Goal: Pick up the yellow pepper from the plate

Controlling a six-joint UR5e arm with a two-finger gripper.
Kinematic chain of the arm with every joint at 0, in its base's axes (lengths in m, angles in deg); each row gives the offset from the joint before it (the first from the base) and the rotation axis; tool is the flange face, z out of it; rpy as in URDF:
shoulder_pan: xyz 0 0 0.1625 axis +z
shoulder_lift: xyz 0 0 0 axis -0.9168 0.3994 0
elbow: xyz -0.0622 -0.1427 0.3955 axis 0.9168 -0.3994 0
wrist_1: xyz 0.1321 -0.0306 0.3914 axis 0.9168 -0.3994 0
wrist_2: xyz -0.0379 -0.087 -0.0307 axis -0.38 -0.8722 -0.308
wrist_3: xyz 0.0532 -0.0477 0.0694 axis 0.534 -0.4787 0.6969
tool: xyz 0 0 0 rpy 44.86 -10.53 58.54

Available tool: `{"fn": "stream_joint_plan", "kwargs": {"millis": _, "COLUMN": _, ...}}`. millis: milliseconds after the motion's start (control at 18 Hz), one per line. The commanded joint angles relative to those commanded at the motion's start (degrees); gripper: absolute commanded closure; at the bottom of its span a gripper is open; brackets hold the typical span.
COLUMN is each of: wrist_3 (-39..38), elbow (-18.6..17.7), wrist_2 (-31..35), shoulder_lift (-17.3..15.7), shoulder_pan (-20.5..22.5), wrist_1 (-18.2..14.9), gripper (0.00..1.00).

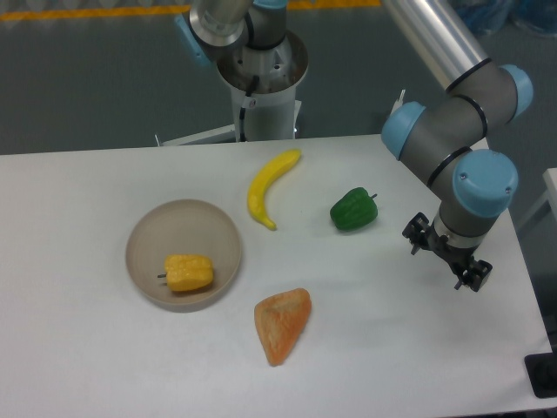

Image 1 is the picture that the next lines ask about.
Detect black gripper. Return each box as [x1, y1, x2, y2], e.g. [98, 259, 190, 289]
[402, 212, 493, 291]

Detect yellow toy pepper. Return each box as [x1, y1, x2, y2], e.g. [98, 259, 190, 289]
[158, 254, 214, 293]

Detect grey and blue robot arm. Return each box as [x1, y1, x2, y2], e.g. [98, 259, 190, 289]
[176, 1, 534, 291]

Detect green toy pepper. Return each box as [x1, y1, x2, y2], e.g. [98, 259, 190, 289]
[330, 187, 379, 232]

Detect beige round plate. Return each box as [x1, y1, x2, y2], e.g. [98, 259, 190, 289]
[125, 199, 242, 312]

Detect black box at table edge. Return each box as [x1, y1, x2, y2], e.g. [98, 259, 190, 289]
[524, 353, 556, 399]

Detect orange toy bread slice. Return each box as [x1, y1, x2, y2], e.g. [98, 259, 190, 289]
[254, 288, 312, 367]

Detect yellow toy banana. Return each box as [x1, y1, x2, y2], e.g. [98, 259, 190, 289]
[246, 149, 301, 231]

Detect blue plastic bags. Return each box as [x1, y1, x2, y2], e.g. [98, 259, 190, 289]
[449, 0, 556, 37]

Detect white frame at right edge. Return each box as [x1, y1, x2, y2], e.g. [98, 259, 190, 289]
[515, 167, 557, 235]

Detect white metal bracket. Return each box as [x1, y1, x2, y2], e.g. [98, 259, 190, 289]
[390, 89, 406, 115]

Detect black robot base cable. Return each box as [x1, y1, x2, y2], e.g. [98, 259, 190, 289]
[237, 74, 261, 143]

